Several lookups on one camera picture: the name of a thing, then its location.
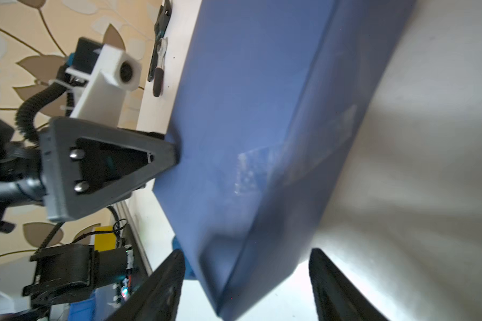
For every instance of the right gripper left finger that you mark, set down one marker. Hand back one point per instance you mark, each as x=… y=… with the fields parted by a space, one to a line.
x=158 y=298

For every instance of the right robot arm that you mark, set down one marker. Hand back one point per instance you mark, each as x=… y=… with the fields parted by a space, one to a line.
x=68 y=274

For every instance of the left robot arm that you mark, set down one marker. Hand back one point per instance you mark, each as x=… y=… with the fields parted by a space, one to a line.
x=20 y=156

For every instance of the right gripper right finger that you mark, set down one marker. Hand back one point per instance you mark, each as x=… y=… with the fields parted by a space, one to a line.
x=336 y=298

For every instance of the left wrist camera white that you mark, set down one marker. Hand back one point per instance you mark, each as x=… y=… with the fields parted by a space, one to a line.
x=110 y=73

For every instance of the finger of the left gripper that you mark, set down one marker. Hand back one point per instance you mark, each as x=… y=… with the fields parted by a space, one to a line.
x=87 y=166

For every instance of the light blue wrapping paper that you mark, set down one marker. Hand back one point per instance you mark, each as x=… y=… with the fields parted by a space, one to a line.
x=271 y=96

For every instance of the black adjustable wrench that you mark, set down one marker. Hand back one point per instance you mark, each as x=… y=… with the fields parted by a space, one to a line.
x=160 y=27

